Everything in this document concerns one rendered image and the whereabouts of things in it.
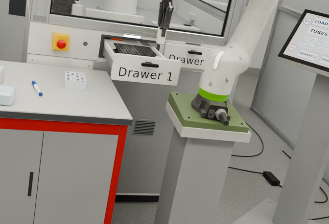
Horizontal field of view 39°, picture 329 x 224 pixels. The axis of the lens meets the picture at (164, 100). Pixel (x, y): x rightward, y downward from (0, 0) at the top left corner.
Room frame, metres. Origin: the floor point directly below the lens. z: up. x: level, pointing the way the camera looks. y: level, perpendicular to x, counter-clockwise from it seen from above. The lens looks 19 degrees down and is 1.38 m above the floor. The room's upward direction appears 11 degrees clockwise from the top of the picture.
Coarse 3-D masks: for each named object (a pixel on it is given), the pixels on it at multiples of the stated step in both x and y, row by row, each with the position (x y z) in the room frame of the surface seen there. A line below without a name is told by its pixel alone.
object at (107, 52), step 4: (104, 44) 2.15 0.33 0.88; (108, 44) 2.17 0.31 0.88; (112, 44) 2.18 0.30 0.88; (128, 44) 2.20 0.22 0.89; (132, 44) 2.22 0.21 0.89; (104, 48) 2.12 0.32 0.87; (108, 48) 2.05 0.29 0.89; (112, 48) 2.18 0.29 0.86; (152, 48) 2.24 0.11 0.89; (104, 52) 2.11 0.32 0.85; (108, 52) 2.04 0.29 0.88; (112, 52) 1.98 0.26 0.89; (156, 52) 2.17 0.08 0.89; (104, 56) 2.09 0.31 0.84; (108, 56) 2.01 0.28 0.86; (112, 56) 1.95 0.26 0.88; (108, 60) 2.00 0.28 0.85; (112, 60) 1.93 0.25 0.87; (112, 64) 1.92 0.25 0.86
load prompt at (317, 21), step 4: (316, 20) 2.39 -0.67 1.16; (320, 20) 2.38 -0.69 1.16; (324, 20) 2.37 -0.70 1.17; (328, 20) 2.37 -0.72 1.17; (312, 24) 2.37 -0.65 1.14; (316, 24) 2.37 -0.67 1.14; (320, 24) 2.36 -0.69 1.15; (324, 24) 2.35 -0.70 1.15; (328, 24) 2.35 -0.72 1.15; (328, 28) 2.33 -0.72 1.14
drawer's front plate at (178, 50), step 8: (168, 48) 2.24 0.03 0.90; (176, 48) 2.25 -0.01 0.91; (184, 48) 2.27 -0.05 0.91; (192, 48) 2.28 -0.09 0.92; (200, 48) 2.29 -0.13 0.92; (208, 48) 2.31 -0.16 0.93; (168, 56) 2.24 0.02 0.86; (176, 56) 2.25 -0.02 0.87; (184, 56) 2.27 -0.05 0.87; (192, 56) 2.28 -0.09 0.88; (200, 56) 2.30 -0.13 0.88; (184, 64) 2.27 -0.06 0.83; (192, 64) 2.29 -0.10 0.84
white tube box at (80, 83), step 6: (66, 72) 1.87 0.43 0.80; (72, 72) 1.89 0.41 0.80; (78, 72) 1.90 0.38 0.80; (66, 78) 1.80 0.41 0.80; (78, 78) 1.83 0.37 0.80; (84, 78) 1.84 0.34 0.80; (66, 84) 1.77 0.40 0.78; (72, 84) 1.78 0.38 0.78; (78, 84) 1.78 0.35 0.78; (84, 84) 1.79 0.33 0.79
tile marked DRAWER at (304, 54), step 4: (300, 52) 2.27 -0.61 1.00; (304, 52) 2.27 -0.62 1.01; (308, 52) 2.26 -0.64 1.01; (312, 52) 2.25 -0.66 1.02; (300, 56) 2.26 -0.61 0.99; (304, 56) 2.25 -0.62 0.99; (308, 56) 2.24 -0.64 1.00; (312, 56) 2.24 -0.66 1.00; (316, 56) 2.23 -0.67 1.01; (312, 60) 2.22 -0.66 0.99
